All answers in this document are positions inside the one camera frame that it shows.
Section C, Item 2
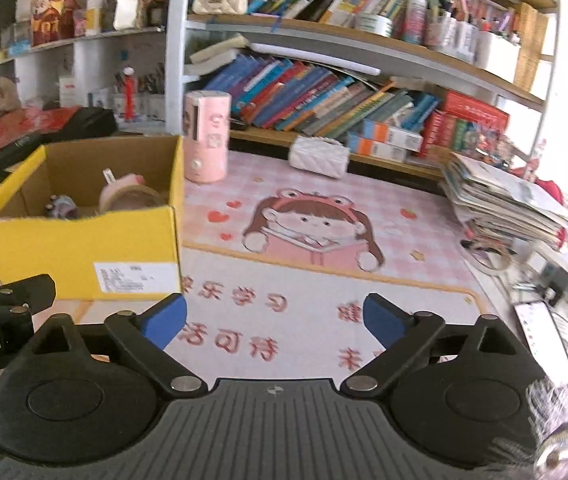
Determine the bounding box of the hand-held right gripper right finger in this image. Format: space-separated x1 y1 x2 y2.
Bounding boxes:
340 292 535 398

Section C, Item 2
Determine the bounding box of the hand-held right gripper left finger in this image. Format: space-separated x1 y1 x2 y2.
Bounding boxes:
14 294 209 401

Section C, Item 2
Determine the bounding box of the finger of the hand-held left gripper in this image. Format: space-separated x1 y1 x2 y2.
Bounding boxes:
0 274 56 317

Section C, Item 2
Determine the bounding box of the yellow cardboard box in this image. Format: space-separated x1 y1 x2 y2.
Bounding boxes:
0 135 185 301

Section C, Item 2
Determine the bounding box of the yellow tape roll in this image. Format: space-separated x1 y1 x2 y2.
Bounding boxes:
98 185 167 213

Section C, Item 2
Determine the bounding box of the pink pig plush toy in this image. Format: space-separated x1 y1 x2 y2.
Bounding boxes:
111 172 145 191

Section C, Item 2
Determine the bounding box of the pink printed tablecloth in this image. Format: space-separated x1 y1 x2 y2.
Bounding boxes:
0 150 530 386

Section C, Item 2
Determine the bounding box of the clear tape roll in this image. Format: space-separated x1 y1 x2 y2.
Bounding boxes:
464 242 515 276

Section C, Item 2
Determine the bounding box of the white screen tablet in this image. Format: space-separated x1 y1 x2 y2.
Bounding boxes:
514 300 568 386

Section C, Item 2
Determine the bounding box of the red paper sheet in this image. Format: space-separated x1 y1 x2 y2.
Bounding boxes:
0 107 82 171

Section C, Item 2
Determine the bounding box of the stack of magazines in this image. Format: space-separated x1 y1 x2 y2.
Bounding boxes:
439 152 568 251

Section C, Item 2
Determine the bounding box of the orange and white box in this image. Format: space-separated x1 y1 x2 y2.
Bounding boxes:
361 119 424 152
346 132 410 163

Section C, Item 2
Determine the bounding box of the white quilted handbag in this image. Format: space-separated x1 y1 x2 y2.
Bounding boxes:
288 136 351 178

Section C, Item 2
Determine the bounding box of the pink cylinder canister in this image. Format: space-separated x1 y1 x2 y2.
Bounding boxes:
183 90 231 183

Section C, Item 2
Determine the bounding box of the row of red green books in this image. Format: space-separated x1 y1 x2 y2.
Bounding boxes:
421 110 495 156

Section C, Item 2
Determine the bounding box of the red tassel ornament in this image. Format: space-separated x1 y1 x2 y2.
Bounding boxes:
123 65 137 121

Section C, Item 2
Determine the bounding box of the red book box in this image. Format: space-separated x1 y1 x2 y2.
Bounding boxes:
441 91 511 133

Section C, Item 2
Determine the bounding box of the long row of colourful books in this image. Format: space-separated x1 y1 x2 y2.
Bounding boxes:
204 55 440 141

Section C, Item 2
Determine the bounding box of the white bookshelf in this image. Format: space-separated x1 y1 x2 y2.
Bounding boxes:
0 0 562 181

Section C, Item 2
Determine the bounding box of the white rolled tube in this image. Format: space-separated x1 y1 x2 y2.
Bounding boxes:
251 42 382 77

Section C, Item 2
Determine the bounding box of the beige book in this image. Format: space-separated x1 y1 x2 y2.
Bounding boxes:
186 32 250 76

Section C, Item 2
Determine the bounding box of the white jar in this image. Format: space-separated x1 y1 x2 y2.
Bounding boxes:
85 0 107 37

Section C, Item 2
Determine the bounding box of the white storage container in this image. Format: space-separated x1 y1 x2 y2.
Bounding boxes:
476 30 522 73

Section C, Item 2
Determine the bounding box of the white paper bag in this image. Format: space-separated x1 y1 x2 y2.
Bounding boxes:
113 0 145 31

